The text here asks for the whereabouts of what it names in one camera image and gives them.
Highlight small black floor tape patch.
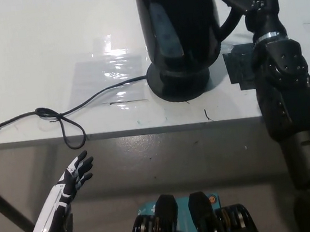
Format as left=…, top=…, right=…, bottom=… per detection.
left=60, top=212, right=76, bottom=232

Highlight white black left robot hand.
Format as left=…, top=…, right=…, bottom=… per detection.
left=21, top=149, right=103, bottom=232

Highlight clear plastic sheet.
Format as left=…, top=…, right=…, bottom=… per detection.
left=65, top=54, right=154, bottom=112

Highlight black electric kettle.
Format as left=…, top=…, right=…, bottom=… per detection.
left=129, top=0, right=252, bottom=82

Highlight round black kettle base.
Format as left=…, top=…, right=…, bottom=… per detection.
left=145, top=58, right=214, bottom=106

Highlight black table leg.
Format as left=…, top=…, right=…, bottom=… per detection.
left=0, top=165, right=35, bottom=232

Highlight black tape patch on desk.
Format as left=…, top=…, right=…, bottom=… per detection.
left=222, top=41, right=263, bottom=93

